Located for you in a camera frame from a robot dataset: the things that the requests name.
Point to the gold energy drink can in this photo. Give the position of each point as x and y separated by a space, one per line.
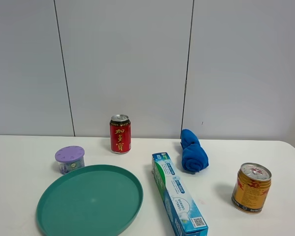
252 186

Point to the red herbal tea can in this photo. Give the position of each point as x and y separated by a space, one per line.
120 133

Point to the rolled blue towel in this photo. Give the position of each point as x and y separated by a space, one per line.
194 157

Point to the purple lid air freshener jar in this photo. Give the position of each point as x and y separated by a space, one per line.
70 158

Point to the teal round plate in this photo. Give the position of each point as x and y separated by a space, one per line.
96 200

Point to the blue green toothpaste box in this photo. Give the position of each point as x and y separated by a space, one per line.
183 213

